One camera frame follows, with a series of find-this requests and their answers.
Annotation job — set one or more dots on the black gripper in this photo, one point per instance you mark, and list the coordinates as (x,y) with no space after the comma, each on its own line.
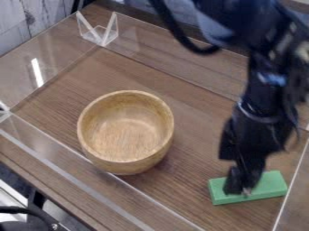
(255,133)

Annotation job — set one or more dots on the green rectangular block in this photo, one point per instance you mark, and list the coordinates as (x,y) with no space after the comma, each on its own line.
(271,187)

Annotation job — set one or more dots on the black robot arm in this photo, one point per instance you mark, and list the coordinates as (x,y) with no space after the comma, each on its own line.
(263,27)

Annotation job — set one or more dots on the wooden bowl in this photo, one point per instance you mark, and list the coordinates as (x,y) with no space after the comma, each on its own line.
(126,130)

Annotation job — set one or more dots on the clear acrylic tray wall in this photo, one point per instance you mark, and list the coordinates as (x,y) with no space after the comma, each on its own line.
(105,202)

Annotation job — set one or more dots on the black metal table frame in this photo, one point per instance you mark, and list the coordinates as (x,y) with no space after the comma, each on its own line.
(50,214)

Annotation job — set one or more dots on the clear acrylic corner bracket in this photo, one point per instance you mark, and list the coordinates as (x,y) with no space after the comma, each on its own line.
(98,34)

